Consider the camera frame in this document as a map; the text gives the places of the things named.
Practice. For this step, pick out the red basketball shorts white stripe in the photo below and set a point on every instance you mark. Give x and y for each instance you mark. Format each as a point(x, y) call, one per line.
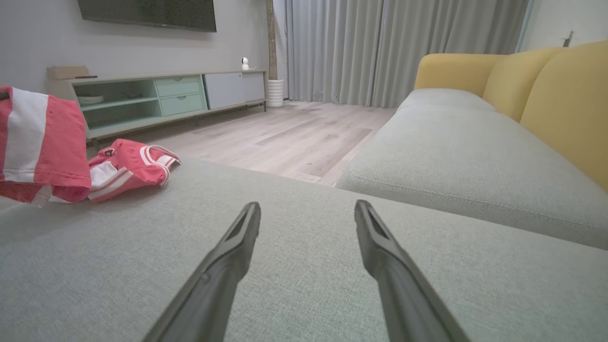
point(57, 152)

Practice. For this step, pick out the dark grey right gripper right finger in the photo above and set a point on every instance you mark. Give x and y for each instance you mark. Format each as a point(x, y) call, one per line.
point(403, 294)

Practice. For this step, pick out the small white security camera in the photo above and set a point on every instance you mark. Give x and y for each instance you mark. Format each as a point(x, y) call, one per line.
point(245, 63)

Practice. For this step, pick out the red jersey white striped trim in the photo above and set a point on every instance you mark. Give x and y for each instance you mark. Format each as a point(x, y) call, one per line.
point(133, 161)

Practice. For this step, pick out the yellow sofa backrest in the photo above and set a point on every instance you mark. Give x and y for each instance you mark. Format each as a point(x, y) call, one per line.
point(560, 95)

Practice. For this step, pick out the small grey wall fixture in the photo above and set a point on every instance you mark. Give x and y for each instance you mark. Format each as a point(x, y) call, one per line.
point(568, 39)

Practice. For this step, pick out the large grey sofa chaise cushion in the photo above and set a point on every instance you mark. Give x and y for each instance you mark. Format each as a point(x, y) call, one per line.
point(304, 285)

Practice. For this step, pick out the black flat screen television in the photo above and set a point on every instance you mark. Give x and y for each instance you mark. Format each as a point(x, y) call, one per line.
point(152, 12)

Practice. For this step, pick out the brown cardboard box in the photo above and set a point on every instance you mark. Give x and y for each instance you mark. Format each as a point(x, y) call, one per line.
point(66, 72)

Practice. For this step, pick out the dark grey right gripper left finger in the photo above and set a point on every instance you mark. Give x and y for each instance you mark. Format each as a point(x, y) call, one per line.
point(213, 294)

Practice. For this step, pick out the grey stitched sofa seat cushion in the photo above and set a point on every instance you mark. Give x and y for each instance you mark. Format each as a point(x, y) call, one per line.
point(475, 156)

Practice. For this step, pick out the grey pleated curtain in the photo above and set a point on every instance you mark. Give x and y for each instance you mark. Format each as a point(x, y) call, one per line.
point(451, 28)
point(332, 47)

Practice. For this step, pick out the mint green tv cabinet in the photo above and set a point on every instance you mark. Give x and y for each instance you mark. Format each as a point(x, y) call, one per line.
point(180, 95)

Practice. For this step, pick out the brown wooden trunk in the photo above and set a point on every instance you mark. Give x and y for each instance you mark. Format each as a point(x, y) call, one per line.
point(271, 38)

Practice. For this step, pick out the white ribbed floor vase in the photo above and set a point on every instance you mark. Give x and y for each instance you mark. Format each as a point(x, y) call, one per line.
point(275, 92)

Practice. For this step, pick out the white bowl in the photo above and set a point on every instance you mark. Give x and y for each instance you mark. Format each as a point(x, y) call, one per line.
point(90, 99)

